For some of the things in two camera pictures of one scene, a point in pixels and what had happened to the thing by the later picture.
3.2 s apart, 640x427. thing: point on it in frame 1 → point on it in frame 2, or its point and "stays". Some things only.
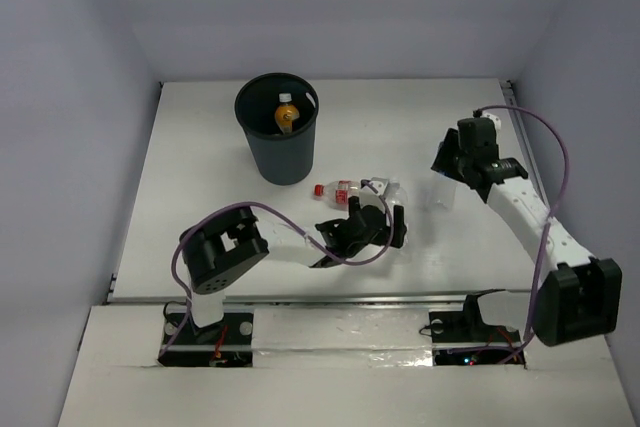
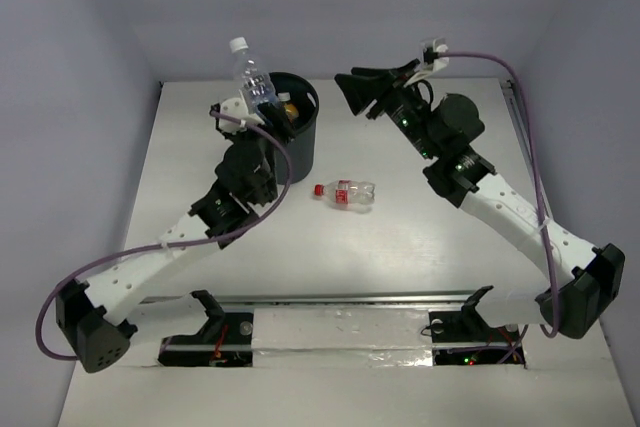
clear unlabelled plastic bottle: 397,196 → 260,88
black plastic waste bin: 279,159 stays
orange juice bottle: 286,113 stays
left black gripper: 376,220 → 273,114
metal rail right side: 525,143 stays
